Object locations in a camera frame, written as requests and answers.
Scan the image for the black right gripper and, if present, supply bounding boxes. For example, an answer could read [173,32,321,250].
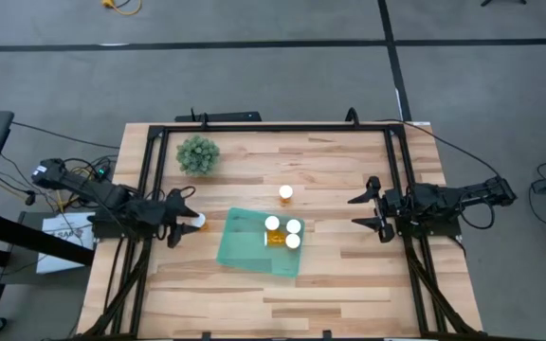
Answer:
[347,177,416,243]

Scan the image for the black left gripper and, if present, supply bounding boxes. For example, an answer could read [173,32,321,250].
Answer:
[130,188,203,248]

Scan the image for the white printed paper sheet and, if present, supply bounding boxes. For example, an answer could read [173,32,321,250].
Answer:
[35,211,98,276]

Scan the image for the green potted plant patterned pot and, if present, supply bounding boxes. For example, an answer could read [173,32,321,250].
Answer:
[175,135,221,177]

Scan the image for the black aluminium table frame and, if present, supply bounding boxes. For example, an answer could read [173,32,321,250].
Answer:
[76,120,485,341]

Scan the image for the teal translucent plastic basket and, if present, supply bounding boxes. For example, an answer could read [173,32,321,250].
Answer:
[215,206,306,278]

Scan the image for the yellow extension cable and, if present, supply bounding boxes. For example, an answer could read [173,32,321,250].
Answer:
[100,0,142,16]

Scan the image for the black box with antennas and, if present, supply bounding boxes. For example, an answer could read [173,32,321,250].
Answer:
[174,107,263,123]

